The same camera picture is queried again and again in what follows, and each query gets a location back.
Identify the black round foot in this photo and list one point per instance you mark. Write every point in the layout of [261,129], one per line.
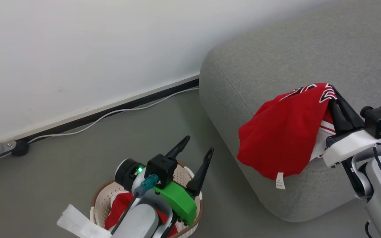
[20,148]

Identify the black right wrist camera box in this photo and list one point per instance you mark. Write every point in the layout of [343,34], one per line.
[380,120]

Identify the cream laundry basket brown rim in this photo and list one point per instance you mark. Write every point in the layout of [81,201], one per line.
[102,206]

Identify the teal left camera connector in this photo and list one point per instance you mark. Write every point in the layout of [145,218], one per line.
[149,183]

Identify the grey fabric sofa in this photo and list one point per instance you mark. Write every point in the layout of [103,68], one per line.
[276,59]

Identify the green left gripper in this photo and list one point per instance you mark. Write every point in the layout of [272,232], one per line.
[179,203]

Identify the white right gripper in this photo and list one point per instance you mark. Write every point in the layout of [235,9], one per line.
[349,148]

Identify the red jersey with printed letters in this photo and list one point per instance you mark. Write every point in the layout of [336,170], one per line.
[283,138]

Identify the red and white garment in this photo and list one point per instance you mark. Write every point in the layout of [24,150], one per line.
[119,206]

